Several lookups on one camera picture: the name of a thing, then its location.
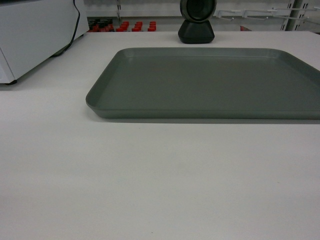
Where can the grey rectangular serving tray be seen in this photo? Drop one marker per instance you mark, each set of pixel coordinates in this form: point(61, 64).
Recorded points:
point(206, 83)

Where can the red capped bottles group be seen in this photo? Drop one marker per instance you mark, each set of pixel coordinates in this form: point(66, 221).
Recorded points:
point(110, 25)

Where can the white wire hook rack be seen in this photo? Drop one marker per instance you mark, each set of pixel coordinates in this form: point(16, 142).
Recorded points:
point(267, 15)

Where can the white cash register box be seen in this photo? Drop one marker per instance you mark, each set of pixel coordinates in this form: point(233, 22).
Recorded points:
point(31, 31)

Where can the black barcode scanner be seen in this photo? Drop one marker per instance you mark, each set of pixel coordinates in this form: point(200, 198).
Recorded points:
point(196, 27)

